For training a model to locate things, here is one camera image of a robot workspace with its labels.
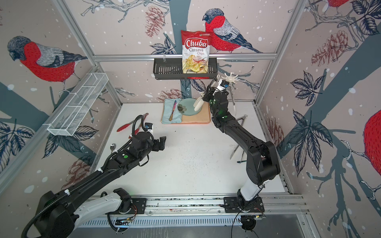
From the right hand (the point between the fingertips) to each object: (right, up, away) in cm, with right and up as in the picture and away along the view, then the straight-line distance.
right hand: (207, 85), depth 81 cm
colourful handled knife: (-25, -19, +29) cm, 43 cm away
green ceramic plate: (-15, -10, +37) cm, 41 cm away
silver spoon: (-61, -38, +14) cm, 73 cm away
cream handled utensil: (+18, -40, +12) cm, 45 cm away
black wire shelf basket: (-22, +14, +14) cm, 30 cm away
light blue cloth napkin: (-21, -18, +30) cm, 41 cm away
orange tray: (0, -18, +29) cm, 34 cm away
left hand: (-26, -27, 0) cm, 38 cm away
